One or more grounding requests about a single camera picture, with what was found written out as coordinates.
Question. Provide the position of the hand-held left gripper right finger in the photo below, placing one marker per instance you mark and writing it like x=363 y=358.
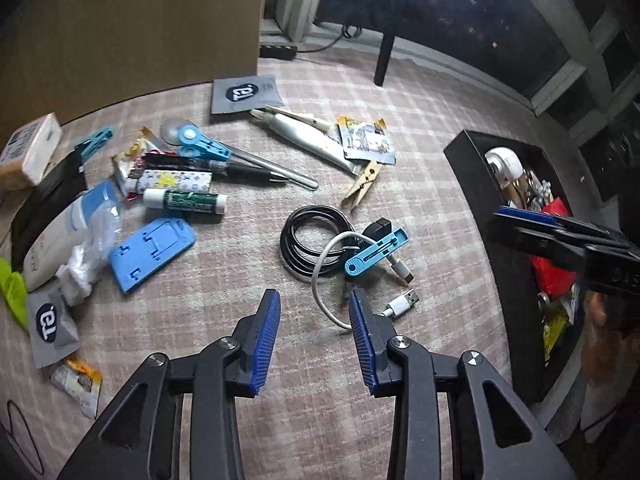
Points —
x=362 y=345

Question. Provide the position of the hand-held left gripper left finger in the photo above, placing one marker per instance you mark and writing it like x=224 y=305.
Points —
x=265 y=340

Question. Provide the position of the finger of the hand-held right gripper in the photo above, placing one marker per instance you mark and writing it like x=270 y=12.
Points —
x=540 y=245
x=530 y=216

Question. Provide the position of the black rectangular container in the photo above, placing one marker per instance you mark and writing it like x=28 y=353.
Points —
x=470 y=180

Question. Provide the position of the black pouch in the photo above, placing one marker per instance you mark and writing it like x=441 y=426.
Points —
x=42 y=205

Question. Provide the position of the person's right hand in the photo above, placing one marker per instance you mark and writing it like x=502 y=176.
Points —
x=607 y=355

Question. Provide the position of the red packet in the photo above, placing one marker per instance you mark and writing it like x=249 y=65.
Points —
x=555 y=270

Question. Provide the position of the white tape roll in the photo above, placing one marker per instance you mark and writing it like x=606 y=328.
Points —
x=502 y=162

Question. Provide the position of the blue folding phone stand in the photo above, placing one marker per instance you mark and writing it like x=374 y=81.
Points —
x=150 y=252

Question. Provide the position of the green label lip balm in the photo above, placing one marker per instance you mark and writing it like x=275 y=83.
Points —
x=187 y=201

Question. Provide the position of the wooden clothespin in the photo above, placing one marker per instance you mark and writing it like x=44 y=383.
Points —
x=362 y=185

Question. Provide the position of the black pen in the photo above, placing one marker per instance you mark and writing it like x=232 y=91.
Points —
x=250 y=170

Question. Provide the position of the clear plastic bag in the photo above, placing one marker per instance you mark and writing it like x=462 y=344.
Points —
x=92 y=250

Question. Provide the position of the blue plastic clothespin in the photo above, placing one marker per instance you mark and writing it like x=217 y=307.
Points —
x=95 y=141
x=202 y=145

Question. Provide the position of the white squeeze tube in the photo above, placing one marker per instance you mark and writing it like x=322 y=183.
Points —
x=310 y=140

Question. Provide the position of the black table leg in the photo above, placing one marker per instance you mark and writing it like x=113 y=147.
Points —
x=384 y=60

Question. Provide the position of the grey sachet with round logo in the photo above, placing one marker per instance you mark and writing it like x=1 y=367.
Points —
x=50 y=322
x=242 y=92

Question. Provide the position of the cream plastic stick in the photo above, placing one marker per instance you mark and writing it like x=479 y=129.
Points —
x=300 y=116

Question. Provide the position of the metal spoon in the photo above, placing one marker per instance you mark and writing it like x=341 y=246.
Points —
x=172 y=131

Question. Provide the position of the gold and red candy wrapper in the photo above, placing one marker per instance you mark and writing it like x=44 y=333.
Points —
x=125 y=157

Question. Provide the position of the white and blue lotion tube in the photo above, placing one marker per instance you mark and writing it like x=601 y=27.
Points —
x=52 y=240

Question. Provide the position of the lime green tube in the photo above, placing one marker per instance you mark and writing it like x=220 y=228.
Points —
x=12 y=290

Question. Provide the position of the black power strip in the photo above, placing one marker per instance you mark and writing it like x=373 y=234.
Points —
x=277 y=51

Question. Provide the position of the orange and white tissue pack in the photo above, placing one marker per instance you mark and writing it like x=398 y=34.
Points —
x=27 y=152

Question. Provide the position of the brown wooden cabinet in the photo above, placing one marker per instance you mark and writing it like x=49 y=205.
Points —
x=130 y=25

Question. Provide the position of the white window frame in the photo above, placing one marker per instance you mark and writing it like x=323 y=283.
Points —
x=560 y=25

